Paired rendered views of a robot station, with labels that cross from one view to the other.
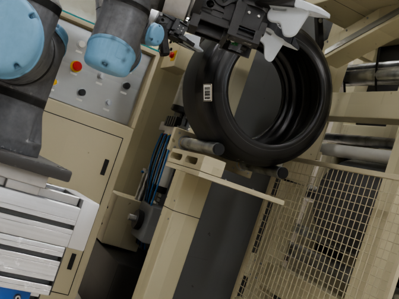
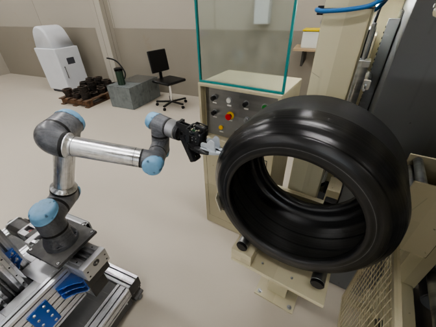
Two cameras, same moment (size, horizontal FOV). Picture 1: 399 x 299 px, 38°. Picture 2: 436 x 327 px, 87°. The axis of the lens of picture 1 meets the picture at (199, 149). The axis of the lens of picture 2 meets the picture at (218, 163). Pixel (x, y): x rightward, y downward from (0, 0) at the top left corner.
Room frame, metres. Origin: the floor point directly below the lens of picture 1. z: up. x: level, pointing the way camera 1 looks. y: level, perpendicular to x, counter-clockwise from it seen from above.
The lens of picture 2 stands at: (1.65, -0.46, 1.67)
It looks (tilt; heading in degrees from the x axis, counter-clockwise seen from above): 35 degrees down; 55
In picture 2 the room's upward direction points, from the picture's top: 1 degrees counter-clockwise
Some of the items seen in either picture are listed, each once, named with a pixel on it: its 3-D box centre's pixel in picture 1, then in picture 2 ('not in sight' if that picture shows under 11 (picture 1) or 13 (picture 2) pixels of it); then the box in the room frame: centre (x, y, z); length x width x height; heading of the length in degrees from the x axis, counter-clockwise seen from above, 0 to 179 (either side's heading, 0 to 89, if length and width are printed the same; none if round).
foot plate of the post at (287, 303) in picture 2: not in sight; (279, 285); (2.48, -0.01, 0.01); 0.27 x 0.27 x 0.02; 22
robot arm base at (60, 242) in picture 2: not in sight; (58, 233); (1.43, 0.59, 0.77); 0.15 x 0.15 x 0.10
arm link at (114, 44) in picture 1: (116, 40); not in sight; (0.91, 0.18, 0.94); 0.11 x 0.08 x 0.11; 5
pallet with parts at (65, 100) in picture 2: not in sight; (93, 87); (2.41, 5.33, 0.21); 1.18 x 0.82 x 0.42; 31
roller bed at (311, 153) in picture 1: (292, 147); (418, 204); (2.60, -0.40, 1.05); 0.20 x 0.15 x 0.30; 22
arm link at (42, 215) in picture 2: not in sight; (48, 216); (1.44, 0.60, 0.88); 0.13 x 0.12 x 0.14; 55
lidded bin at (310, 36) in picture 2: not in sight; (317, 37); (5.02, 1.73, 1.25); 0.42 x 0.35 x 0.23; 121
